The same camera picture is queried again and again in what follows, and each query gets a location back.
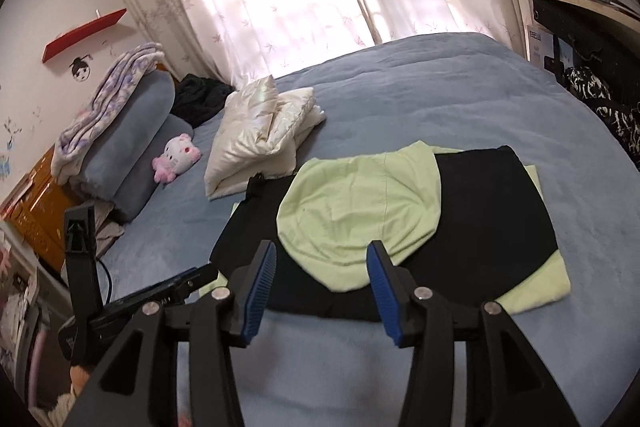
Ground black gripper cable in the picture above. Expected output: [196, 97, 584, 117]
[97, 257, 115, 304]

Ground white cardboard box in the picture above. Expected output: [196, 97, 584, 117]
[526, 24, 556, 68]

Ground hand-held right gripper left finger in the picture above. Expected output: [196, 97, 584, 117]
[65, 239, 278, 427]

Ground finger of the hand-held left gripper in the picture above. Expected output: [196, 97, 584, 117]
[62, 201, 107, 323]
[102, 263, 221, 314]

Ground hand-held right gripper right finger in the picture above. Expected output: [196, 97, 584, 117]
[366, 239, 581, 427]

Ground blue-grey folded blanket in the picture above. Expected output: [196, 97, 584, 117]
[69, 69, 195, 224]

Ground floral purple white blanket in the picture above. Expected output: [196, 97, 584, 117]
[51, 42, 166, 186]

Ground green and black jacket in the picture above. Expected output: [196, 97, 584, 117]
[209, 141, 572, 323]

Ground beige grey cloth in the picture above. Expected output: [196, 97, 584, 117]
[87, 199, 126, 255]

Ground black white patterned cloth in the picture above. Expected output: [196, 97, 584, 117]
[565, 66, 640, 152]

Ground pink white cat plush toy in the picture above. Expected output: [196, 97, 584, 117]
[151, 133, 202, 184]

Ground red wall shelf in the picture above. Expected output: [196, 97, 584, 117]
[42, 8, 128, 64]

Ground person's left forearm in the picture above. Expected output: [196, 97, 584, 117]
[30, 364, 91, 427]

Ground black fluffy garment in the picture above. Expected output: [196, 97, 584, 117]
[170, 74, 235, 128]

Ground cream satin pillow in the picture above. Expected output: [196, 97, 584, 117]
[204, 75, 327, 202]

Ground bed with blue sheet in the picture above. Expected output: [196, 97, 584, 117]
[65, 32, 640, 427]

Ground black cartoon wall sticker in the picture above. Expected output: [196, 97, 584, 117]
[69, 54, 93, 84]

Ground wooden bedside cabinet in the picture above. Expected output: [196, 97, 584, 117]
[0, 144, 83, 273]

